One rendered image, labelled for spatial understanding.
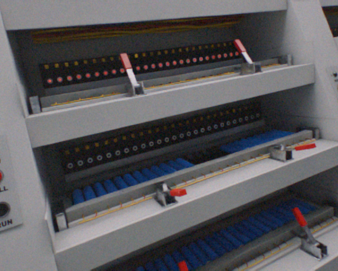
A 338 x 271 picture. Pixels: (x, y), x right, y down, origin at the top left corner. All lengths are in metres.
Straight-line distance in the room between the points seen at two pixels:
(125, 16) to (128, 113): 0.18
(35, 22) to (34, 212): 0.29
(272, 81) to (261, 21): 0.24
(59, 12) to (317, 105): 0.58
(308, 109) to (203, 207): 0.39
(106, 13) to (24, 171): 0.30
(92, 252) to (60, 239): 0.05
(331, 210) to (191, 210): 0.39
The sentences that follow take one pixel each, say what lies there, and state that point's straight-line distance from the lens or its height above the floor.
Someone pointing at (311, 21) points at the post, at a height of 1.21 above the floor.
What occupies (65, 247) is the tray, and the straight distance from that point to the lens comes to 0.40.
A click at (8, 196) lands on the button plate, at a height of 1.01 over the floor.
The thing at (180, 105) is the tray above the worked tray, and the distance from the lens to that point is 0.45.
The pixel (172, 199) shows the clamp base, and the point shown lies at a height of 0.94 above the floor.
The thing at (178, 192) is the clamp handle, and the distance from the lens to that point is 0.36.
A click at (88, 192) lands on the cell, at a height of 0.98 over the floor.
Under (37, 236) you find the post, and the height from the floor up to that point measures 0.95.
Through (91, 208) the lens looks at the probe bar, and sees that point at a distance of 0.44.
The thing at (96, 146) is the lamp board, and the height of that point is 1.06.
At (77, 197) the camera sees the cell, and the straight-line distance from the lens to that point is 0.48.
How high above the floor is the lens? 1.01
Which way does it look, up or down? 7 degrees up
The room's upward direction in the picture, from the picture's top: 16 degrees counter-clockwise
